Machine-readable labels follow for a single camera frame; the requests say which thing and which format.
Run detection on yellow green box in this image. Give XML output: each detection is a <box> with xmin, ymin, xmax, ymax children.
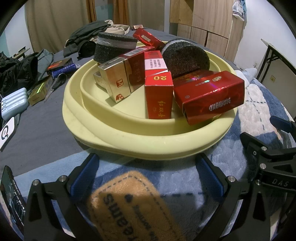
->
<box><xmin>27</xmin><ymin>77</ymin><xmax>55</xmax><ymax>106</ymax></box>

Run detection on red and silver cigarette box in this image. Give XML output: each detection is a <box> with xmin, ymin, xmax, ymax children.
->
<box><xmin>97</xmin><ymin>46</ymin><xmax>155</xmax><ymax>103</ymax></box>

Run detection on black smartphone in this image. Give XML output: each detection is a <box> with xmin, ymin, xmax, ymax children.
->
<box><xmin>0</xmin><ymin>165</ymin><xmax>27</xmax><ymax>237</ymax></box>

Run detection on black folding table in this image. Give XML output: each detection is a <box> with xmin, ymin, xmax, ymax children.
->
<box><xmin>261</xmin><ymin>38</ymin><xmax>296</xmax><ymax>86</ymax></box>

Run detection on black round object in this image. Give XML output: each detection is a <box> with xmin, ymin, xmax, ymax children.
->
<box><xmin>77</xmin><ymin>40</ymin><xmax>96</xmax><ymax>58</ymax></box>

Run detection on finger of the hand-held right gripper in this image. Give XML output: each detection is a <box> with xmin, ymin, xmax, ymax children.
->
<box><xmin>269</xmin><ymin>115</ymin><xmax>296</xmax><ymax>139</ymax></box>
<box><xmin>240</xmin><ymin>132</ymin><xmax>296</xmax><ymax>173</ymax></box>

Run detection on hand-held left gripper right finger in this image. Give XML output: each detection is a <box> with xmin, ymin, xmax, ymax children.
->
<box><xmin>195</xmin><ymin>153</ymin><xmax>271</xmax><ymax>241</ymax></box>

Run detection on beige curtain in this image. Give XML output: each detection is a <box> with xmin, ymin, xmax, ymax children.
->
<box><xmin>24</xmin><ymin>0</ymin><xmax>92</xmax><ymax>52</ymax></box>

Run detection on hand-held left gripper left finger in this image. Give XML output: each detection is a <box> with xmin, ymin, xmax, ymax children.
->
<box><xmin>24</xmin><ymin>153</ymin><xmax>102</xmax><ymax>241</ymax></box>

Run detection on dark green jacket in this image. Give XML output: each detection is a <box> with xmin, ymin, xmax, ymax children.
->
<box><xmin>63</xmin><ymin>21</ymin><xmax>111</xmax><ymax>58</ymax></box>

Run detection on red cigarette box white panel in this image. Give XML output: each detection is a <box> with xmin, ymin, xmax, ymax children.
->
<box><xmin>144</xmin><ymin>50</ymin><xmax>174</xmax><ymax>120</ymax></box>

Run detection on white and blue garment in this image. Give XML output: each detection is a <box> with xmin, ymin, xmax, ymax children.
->
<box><xmin>232</xmin><ymin>0</ymin><xmax>247</xmax><ymax>21</ymax></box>

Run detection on red holographic cigarette box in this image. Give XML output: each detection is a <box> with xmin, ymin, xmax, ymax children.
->
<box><xmin>172</xmin><ymin>71</ymin><xmax>245</xmax><ymax>126</ymax></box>

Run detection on grey green garment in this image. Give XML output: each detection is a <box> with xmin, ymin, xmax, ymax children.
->
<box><xmin>32</xmin><ymin>49</ymin><xmax>55</xmax><ymax>79</ymax></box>

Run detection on wooden wardrobe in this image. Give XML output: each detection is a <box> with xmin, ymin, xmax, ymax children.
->
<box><xmin>169</xmin><ymin>0</ymin><xmax>245</xmax><ymax>62</ymax></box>

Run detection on white cloth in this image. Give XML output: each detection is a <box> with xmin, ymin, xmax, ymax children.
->
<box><xmin>236</xmin><ymin>67</ymin><xmax>257</xmax><ymax>86</ymax></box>

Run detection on red and black box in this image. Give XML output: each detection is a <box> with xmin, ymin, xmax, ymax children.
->
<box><xmin>46</xmin><ymin>58</ymin><xmax>72</xmax><ymax>71</ymax></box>

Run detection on brown curtain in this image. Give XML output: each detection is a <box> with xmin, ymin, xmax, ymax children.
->
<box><xmin>115</xmin><ymin>0</ymin><xmax>130</xmax><ymax>25</ymax></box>

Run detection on red gold-striped cigarette box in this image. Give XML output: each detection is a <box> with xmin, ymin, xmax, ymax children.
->
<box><xmin>132</xmin><ymin>28</ymin><xmax>166</xmax><ymax>51</ymax></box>

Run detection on black jacket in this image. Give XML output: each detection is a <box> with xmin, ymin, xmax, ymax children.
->
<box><xmin>0</xmin><ymin>52</ymin><xmax>40</xmax><ymax>98</ymax></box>

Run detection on blue grip roll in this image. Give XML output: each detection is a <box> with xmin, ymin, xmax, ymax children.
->
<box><xmin>51</xmin><ymin>64</ymin><xmax>77</xmax><ymax>78</ymax></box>

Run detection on blue white checkered blanket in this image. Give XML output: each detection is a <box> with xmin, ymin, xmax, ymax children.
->
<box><xmin>13</xmin><ymin>77</ymin><xmax>296</xmax><ymax>241</ymax></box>

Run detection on scissors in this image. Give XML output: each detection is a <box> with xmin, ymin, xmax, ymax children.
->
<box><xmin>44</xmin><ymin>74</ymin><xmax>67</xmax><ymax>103</ymax></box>

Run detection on beige cloth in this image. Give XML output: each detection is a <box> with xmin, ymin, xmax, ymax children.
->
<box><xmin>103</xmin><ymin>20</ymin><xmax>130</xmax><ymax>35</ymax></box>

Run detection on light blue case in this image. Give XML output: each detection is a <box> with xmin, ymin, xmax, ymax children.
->
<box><xmin>0</xmin><ymin>88</ymin><xmax>29</xmax><ymax>121</ymax></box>

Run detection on yellow collapsible basin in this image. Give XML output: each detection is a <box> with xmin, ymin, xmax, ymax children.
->
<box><xmin>62</xmin><ymin>40</ymin><xmax>238</xmax><ymax>160</ymax></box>

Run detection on white device with ring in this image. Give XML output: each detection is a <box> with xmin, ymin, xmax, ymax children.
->
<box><xmin>0</xmin><ymin>116</ymin><xmax>18</xmax><ymax>152</ymax></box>

